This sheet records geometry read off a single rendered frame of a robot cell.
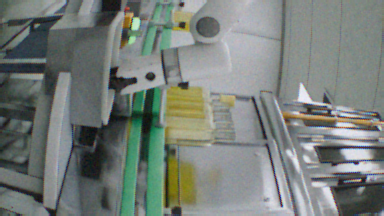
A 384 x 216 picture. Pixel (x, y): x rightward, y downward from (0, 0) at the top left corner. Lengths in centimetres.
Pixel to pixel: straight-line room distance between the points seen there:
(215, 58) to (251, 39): 639
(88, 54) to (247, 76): 667
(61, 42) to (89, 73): 11
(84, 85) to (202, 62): 25
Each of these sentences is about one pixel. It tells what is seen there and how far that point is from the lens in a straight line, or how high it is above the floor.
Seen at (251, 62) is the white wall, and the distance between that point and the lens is 752.
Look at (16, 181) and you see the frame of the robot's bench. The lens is 94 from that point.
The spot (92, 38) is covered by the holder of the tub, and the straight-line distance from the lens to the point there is 97.
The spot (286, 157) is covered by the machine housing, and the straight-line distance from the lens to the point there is 155.
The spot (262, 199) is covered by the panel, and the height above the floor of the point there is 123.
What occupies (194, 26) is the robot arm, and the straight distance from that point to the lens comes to 98.
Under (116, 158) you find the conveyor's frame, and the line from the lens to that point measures 103.
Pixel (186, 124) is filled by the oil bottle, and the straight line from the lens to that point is 129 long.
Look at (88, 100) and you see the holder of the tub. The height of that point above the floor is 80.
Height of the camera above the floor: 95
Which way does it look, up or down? 4 degrees up
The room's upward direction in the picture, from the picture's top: 95 degrees clockwise
